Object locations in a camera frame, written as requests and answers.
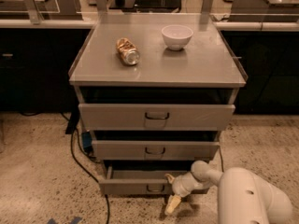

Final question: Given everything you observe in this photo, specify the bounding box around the black cable on left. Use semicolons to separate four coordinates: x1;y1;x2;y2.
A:
19;110;111;224

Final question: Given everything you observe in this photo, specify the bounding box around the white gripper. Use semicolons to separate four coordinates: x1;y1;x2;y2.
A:
164;172;199;215

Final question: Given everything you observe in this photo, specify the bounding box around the grey drawer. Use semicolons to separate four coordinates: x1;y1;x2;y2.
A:
98;164;210;196
78;104;235;131
93;140;219;161

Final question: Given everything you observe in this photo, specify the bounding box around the black looped cable on right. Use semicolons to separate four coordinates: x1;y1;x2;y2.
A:
218;146;225;174

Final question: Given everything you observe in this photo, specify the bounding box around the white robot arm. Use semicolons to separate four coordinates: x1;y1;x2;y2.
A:
165;161;292;224

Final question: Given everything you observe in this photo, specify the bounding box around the white ceramic bowl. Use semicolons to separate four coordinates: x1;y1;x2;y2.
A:
162;25;193;50

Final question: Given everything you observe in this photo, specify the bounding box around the white counter rail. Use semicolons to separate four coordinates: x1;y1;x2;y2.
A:
0;20;299;32

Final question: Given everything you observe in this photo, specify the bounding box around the grey metal drawer cabinet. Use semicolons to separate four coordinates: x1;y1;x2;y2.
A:
67;12;249;196

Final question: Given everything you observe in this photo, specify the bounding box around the blue box behind cabinet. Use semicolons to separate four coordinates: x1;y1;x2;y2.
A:
81;132;93;153

